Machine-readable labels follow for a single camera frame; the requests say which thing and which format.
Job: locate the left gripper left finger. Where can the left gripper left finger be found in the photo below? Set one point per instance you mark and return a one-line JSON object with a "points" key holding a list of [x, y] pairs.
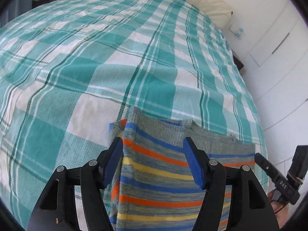
{"points": [[56, 207]]}

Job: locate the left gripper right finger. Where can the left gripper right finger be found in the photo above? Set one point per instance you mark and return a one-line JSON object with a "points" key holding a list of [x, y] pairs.
{"points": [[249, 206]]}

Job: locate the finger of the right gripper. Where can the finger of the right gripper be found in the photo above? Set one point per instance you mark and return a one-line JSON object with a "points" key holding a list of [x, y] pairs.
{"points": [[266, 166]]}

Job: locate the striped knit sweater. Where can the striped knit sweater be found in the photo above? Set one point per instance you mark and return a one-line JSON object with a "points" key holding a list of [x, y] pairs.
{"points": [[153, 187]]}

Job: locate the person's right hand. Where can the person's right hand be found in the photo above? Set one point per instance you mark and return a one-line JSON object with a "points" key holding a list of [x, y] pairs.
{"points": [[281, 210]]}

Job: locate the dark nightstand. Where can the dark nightstand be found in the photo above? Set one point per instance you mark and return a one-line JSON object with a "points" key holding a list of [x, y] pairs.
{"points": [[237, 61]]}

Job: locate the white wardrobe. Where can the white wardrobe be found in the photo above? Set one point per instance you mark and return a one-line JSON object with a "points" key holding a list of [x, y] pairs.
{"points": [[273, 49]]}

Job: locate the teal plaid bedspread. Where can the teal plaid bedspread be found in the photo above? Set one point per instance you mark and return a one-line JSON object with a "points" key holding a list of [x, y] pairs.
{"points": [[66, 63]]}

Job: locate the wall switch plate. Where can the wall switch plate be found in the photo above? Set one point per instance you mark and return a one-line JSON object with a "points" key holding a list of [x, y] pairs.
{"points": [[237, 31]]}

